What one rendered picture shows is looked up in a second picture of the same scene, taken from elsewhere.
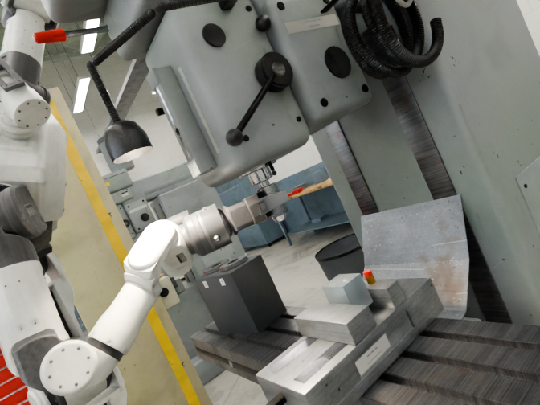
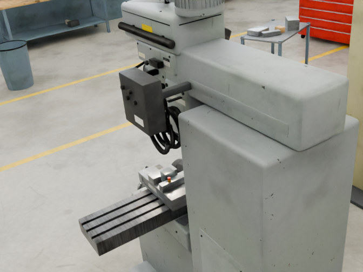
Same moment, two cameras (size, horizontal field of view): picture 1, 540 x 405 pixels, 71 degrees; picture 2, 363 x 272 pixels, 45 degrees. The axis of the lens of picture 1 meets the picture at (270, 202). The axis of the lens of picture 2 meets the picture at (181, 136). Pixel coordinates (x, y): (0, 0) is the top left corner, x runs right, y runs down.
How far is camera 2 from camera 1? 2.40 m
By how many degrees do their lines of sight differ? 90
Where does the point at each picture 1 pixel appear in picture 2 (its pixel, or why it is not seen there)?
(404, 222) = not seen: hidden behind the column
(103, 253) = not seen: outside the picture
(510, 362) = (131, 213)
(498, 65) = (216, 196)
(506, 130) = (204, 215)
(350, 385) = (146, 184)
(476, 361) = (138, 209)
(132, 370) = not seen: hidden behind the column
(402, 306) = (161, 192)
